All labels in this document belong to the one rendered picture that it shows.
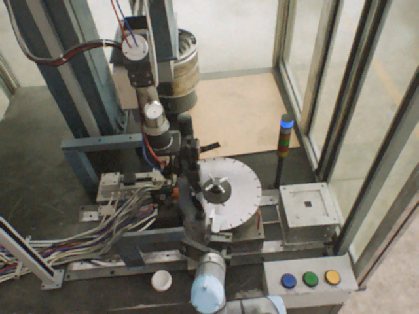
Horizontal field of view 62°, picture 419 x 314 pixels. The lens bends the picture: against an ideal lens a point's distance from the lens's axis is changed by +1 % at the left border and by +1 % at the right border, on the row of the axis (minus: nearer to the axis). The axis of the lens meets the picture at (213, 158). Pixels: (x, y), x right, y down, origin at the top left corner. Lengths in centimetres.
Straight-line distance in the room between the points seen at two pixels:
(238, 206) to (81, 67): 85
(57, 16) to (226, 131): 89
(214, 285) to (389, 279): 159
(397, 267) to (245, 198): 131
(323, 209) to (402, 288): 108
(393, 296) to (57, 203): 181
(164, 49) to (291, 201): 71
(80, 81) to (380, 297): 189
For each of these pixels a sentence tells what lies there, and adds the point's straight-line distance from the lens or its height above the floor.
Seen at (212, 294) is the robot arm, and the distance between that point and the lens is 86.
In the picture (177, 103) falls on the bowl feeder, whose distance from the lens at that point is 185.
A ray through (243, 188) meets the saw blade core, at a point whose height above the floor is 95.
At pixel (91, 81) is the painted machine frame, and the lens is 159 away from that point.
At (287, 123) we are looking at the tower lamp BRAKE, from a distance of 125.
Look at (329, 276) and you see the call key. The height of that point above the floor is 91.
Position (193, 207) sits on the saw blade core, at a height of 95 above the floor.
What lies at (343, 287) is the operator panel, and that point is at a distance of 124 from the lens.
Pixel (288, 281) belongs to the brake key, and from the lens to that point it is 120.
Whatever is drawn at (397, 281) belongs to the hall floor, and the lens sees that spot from 235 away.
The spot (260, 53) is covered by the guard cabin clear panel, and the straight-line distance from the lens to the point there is 221.
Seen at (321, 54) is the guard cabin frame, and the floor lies 123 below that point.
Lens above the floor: 202
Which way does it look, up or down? 50 degrees down
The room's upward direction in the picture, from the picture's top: 5 degrees counter-clockwise
